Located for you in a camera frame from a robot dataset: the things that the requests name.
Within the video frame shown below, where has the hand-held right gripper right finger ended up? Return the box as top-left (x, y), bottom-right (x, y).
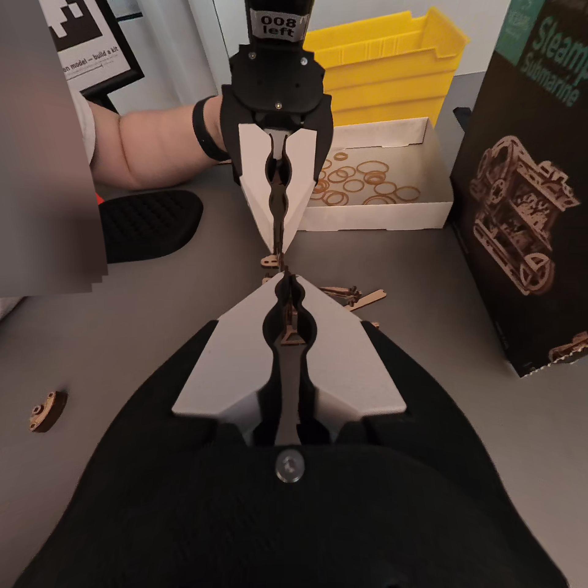
top-left (294, 273), bottom-right (408, 435)

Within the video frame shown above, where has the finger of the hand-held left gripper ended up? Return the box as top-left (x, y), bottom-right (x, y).
top-left (238, 123), bottom-right (279, 255)
top-left (277, 129), bottom-right (319, 255)

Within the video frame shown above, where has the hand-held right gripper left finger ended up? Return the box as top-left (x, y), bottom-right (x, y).
top-left (172, 271), bottom-right (288, 444)

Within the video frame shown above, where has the wooden gear model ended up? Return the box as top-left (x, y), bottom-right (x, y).
top-left (260, 220), bottom-right (364, 346)

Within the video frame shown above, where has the person's left forearm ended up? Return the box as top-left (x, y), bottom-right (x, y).
top-left (87, 96), bottom-right (232, 191)

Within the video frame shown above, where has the black model kit box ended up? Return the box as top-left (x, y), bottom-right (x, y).
top-left (450, 0), bottom-right (588, 378)

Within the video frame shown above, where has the black wristband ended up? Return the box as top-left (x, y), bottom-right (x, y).
top-left (192, 96), bottom-right (231, 162)

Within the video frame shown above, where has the pile of rubber bands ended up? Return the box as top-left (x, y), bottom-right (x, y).
top-left (309, 152), bottom-right (421, 206)

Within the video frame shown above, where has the flat wooden stick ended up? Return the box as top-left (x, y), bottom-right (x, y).
top-left (347, 288), bottom-right (387, 314)

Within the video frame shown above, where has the white cardboard box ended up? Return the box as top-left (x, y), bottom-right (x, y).
top-left (294, 117), bottom-right (454, 232)

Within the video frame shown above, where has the yellow plastic bin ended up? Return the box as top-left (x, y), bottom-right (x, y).
top-left (303, 7), bottom-right (470, 127)

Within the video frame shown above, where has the black padded cushion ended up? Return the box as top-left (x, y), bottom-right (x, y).
top-left (99, 190), bottom-right (204, 265)

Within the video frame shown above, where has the curved wooden part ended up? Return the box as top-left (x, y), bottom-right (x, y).
top-left (30, 390), bottom-right (69, 433)

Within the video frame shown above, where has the framed printed sign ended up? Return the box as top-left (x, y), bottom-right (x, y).
top-left (39, 0), bottom-right (145, 99)

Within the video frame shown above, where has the person's grey garment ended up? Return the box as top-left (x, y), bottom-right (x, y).
top-left (0, 89), bottom-right (98, 324)

